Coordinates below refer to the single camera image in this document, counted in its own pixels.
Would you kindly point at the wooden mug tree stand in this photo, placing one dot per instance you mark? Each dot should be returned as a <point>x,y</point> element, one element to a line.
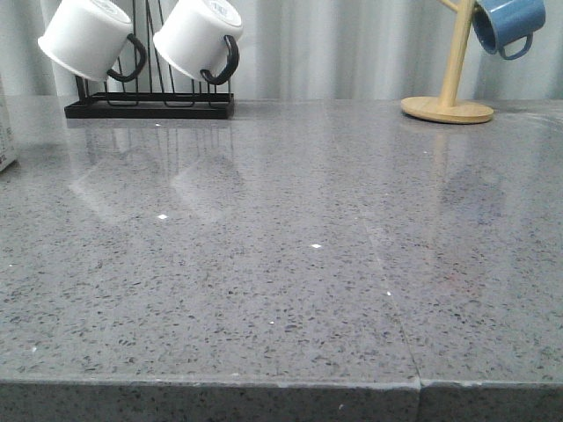
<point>446,108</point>

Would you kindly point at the right white enamel mug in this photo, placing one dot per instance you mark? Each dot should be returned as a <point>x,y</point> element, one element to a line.
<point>200,40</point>

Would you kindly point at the white enamel mug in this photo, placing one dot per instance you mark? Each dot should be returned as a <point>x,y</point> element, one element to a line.
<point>200,40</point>
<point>87,37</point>

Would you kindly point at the left white enamel mug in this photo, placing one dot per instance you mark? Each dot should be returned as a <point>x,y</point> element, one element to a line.
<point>87,37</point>

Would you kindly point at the blue ceramic mug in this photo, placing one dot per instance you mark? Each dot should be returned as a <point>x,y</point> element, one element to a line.
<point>507,27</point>

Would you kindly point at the black wire mug rack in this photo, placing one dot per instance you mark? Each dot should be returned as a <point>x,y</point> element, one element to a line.
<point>160,91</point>

